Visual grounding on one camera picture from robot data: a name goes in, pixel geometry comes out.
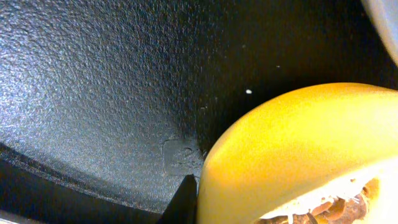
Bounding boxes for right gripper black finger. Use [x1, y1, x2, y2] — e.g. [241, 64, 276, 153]
[157, 174, 197, 224]

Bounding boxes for yellow bowl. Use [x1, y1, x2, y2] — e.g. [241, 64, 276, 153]
[196, 83, 397, 223]

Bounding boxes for food scraps with rice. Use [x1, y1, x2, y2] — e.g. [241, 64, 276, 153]
[253, 177, 382, 224]

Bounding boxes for round black tray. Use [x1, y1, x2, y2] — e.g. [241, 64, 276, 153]
[1, 1, 397, 223]

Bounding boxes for grey ceramic plate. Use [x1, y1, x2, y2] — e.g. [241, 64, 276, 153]
[361, 0, 397, 65]

